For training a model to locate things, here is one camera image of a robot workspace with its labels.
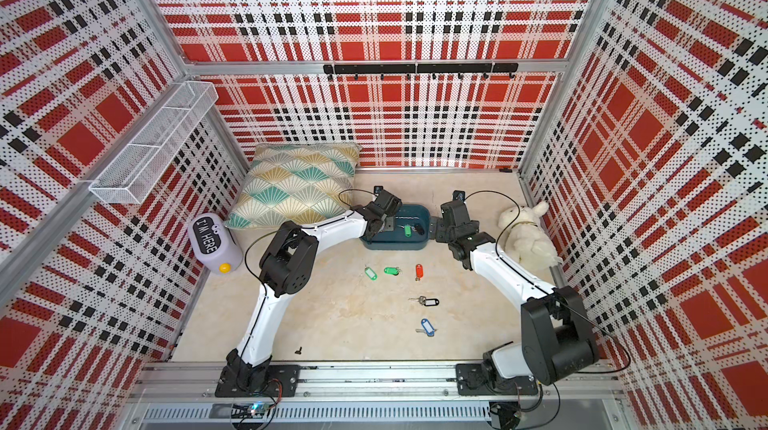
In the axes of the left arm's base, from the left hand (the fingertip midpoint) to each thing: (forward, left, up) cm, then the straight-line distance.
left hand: (386, 217), depth 104 cm
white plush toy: (-16, -42, +9) cm, 46 cm away
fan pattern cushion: (+4, +29, +14) cm, 33 cm away
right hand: (-10, -21, +11) cm, 26 cm away
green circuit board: (-55, +29, 0) cm, 63 cm away
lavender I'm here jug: (-16, +51, +8) cm, 54 cm away
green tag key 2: (-20, +5, -2) cm, 20 cm away
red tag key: (-19, -11, -2) cm, 22 cm away
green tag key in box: (-5, -8, -2) cm, 9 cm away
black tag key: (-29, -13, -2) cm, 32 cm away
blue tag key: (-37, -12, -2) cm, 39 cm away
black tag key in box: (-3, -12, -3) cm, 13 cm away
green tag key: (-19, -2, -2) cm, 20 cm away
